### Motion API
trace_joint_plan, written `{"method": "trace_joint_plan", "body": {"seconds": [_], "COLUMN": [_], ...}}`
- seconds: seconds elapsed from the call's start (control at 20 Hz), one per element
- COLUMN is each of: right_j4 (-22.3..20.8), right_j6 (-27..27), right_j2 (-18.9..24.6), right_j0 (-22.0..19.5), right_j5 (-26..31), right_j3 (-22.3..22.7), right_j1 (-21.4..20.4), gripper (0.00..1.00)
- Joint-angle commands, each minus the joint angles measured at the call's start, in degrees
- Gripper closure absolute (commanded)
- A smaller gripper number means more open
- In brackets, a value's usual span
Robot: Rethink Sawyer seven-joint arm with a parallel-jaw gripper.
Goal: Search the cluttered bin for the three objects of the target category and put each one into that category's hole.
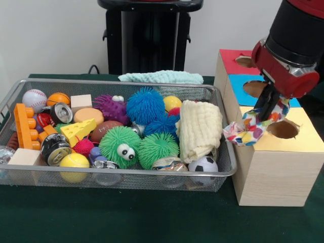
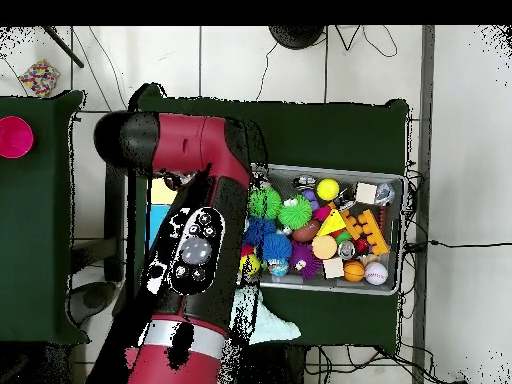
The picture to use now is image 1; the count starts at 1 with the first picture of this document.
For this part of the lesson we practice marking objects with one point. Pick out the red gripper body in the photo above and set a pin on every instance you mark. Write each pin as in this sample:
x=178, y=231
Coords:
x=298, y=86

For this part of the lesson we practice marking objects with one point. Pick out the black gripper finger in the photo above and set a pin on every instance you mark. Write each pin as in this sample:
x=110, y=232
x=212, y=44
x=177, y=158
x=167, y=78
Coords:
x=272, y=104
x=260, y=101

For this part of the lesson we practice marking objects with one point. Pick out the white polka dot cloth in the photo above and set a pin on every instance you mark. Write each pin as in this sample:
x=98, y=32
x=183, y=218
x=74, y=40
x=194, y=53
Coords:
x=248, y=132

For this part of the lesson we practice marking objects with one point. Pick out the cream waffle cloth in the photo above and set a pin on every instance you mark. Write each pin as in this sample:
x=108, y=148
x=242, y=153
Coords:
x=201, y=130

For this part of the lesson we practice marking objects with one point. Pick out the yellow toy cheese wedge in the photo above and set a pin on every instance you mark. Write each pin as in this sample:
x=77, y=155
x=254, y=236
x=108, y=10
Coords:
x=78, y=131

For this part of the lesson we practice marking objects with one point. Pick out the silver drink can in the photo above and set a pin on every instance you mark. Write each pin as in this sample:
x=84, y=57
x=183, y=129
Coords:
x=54, y=149

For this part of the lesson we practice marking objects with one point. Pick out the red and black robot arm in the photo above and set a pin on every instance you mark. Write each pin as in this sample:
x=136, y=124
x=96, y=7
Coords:
x=298, y=30

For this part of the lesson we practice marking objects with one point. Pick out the wooden box with three holes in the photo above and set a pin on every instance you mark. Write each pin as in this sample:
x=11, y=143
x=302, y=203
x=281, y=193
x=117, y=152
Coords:
x=276, y=167

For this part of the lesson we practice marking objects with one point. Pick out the clear mesh bin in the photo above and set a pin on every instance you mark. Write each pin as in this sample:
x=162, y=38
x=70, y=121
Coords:
x=126, y=180

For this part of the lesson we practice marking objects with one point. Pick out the small soccer ball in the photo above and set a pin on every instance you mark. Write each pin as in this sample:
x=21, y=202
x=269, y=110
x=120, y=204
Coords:
x=203, y=164

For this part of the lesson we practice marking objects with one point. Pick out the mint green cloth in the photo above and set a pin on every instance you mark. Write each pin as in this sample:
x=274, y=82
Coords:
x=162, y=76

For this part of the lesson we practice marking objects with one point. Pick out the blue spiky ball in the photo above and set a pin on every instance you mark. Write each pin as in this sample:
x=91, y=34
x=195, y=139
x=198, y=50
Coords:
x=146, y=105

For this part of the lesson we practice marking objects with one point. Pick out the green spiky ball with face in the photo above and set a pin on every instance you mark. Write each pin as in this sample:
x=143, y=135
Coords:
x=120, y=147

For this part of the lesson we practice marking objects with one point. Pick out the dark green tablecloth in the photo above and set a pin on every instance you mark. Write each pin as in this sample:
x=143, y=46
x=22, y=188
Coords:
x=152, y=217

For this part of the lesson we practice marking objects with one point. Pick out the yellow tennis ball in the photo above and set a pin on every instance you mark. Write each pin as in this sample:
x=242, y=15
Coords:
x=74, y=163

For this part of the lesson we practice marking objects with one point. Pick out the white baseball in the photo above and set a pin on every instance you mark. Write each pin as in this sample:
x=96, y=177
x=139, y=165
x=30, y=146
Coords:
x=34, y=99

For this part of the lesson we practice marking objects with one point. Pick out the orange toy building block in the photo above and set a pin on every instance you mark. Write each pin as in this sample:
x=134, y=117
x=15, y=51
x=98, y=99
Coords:
x=24, y=126

